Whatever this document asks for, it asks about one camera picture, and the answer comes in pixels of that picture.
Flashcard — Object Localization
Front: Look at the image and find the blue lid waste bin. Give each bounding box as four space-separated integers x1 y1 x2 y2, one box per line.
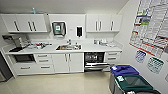
109 64 141 81

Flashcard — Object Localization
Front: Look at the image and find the black built-in microwave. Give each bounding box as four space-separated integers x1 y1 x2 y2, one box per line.
11 53 36 64

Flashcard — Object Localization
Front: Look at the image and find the white base cabinet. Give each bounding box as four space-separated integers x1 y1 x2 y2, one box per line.
12 52 85 76

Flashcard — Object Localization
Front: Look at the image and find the black coffee machine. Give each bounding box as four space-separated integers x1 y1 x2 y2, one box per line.
2 33 31 52

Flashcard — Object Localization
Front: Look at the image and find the chrome sink faucet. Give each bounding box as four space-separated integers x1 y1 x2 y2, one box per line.
66 38 73 46

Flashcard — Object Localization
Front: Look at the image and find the white three-door wall cabinet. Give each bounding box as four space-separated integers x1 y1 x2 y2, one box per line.
85 13 123 34

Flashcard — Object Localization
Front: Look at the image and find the pale blue bottle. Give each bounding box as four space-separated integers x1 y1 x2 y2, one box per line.
31 7 37 15

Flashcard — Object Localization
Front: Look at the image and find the white drawer unit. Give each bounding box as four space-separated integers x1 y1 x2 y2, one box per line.
105 50 122 66

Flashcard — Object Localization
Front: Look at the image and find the stainless steel dishwasher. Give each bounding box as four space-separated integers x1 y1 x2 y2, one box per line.
83 50 113 73

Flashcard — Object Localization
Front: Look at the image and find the black soap dispenser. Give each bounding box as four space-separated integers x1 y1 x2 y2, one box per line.
76 25 84 37

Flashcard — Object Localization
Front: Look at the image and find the green lid waste bin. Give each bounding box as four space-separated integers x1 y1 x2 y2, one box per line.
112 74 155 94

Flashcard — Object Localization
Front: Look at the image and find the small recycling wall sign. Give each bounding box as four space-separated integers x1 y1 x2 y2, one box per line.
134 49 148 65
146 56 165 75
164 73 168 84

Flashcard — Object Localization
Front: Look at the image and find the blue dish soap bottle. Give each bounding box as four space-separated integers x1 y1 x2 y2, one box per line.
93 38 98 45

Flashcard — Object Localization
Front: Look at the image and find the steel kitchen sink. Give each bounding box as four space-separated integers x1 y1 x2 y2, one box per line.
55 44 83 52

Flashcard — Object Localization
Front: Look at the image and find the large colourful wall poster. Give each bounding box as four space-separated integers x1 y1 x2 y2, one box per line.
128 0 168 58

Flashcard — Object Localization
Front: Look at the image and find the grey paper towel dispenser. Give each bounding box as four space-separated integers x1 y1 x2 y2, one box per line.
51 21 67 37

